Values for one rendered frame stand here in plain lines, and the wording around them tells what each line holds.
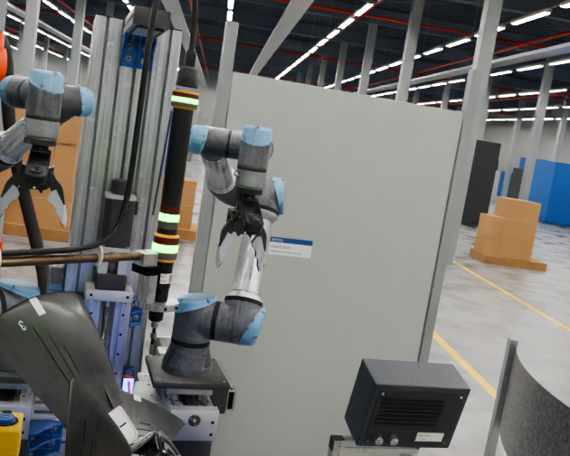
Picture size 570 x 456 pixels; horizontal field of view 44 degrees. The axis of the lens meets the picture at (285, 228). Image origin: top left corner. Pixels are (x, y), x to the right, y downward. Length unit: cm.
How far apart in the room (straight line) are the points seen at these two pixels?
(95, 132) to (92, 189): 17
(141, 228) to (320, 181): 119
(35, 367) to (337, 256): 220
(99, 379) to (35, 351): 12
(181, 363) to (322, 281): 128
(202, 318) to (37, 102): 78
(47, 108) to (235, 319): 80
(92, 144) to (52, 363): 105
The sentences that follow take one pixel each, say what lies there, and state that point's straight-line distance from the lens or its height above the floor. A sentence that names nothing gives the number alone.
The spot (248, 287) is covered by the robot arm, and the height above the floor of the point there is 131.
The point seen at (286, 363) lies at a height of 74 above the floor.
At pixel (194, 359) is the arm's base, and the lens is 208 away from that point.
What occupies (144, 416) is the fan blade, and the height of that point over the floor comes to 119.
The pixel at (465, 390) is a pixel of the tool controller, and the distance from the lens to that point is 183.
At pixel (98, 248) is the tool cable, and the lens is 111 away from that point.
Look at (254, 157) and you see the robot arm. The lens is 170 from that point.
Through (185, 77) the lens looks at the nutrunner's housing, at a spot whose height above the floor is 184.
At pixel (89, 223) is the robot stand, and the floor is 143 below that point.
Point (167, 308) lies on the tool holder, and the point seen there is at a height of 146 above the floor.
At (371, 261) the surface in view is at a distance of 328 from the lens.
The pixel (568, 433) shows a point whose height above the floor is 86.
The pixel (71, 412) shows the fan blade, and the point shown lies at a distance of 92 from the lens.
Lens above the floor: 178
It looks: 8 degrees down
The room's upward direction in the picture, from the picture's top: 9 degrees clockwise
